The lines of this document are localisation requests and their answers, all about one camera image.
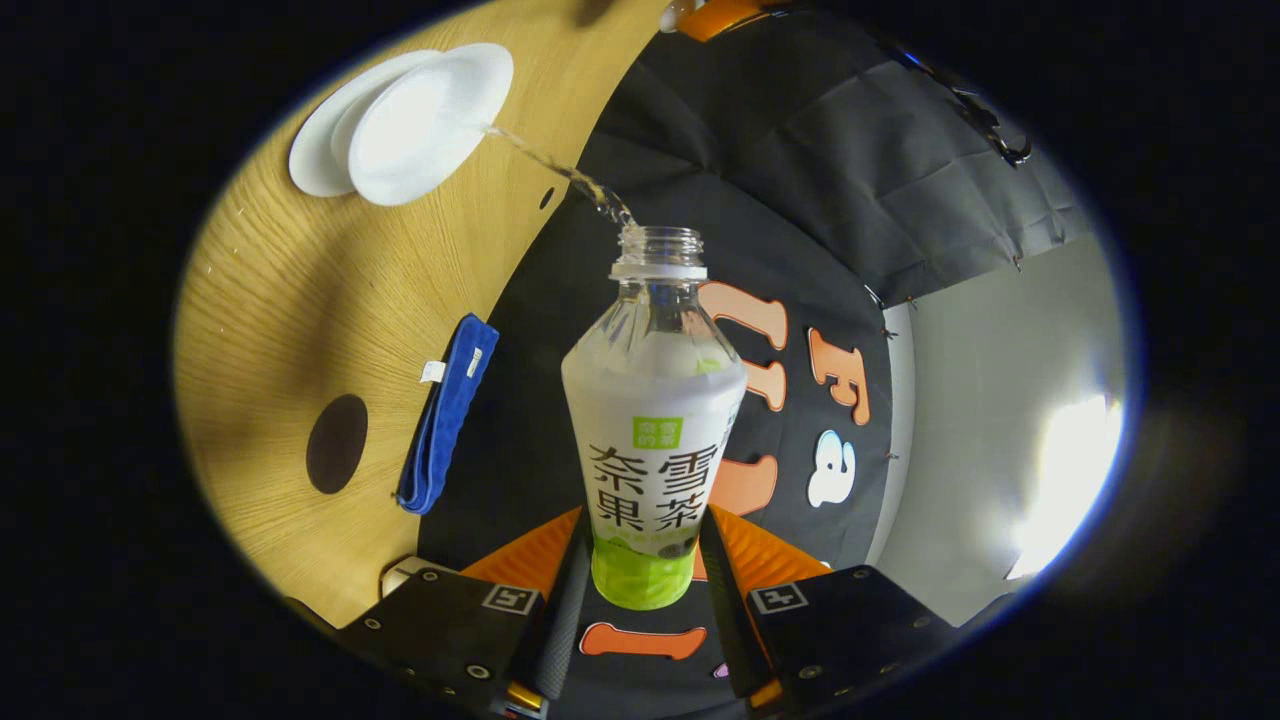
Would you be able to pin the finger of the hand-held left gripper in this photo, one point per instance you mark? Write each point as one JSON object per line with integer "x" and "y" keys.
{"x": 720, "y": 18}

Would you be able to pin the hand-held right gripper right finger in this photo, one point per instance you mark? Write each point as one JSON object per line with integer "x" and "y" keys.
{"x": 725, "y": 610}

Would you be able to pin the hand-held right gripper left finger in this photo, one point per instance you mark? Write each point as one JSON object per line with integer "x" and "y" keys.
{"x": 560, "y": 620}

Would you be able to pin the white green water bottle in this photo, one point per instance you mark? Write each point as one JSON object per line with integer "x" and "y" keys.
{"x": 655, "y": 450}

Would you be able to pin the dark round coaster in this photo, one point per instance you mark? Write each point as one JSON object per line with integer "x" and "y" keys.
{"x": 336, "y": 445}

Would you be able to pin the white teacup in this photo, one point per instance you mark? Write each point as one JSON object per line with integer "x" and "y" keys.
{"x": 430, "y": 125}

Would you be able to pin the blue towel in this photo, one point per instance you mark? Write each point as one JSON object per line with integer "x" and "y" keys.
{"x": 445, "y": 420}

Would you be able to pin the white saucer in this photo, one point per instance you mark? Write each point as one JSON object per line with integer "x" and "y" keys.
{"x": 315, "y": 150}

